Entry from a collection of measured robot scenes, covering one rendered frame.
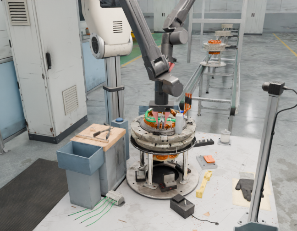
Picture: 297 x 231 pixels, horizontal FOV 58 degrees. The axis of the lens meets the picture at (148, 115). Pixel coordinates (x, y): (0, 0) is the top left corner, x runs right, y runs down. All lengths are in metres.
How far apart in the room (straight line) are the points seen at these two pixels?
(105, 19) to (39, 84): 2.03
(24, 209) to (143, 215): 1.60
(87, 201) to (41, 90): 2.31
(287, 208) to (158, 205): 1.63
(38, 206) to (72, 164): 1.50
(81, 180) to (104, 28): 0.80
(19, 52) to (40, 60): 0.28
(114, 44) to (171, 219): 0.96
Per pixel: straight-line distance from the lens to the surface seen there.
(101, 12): 1.53
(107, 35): 1.55
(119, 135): 1.31
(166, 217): 1.27
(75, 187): 1.30
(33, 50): 3.36
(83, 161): 1.16
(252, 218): 1.28
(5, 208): 2.77
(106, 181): 1.32
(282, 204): 2.77
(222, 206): 1.35
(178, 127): 1.23
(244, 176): 1.57
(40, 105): 3.54
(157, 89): 1.08
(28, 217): 2.60
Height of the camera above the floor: 1.64
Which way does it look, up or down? 22 degrees down
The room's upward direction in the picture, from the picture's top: straight up
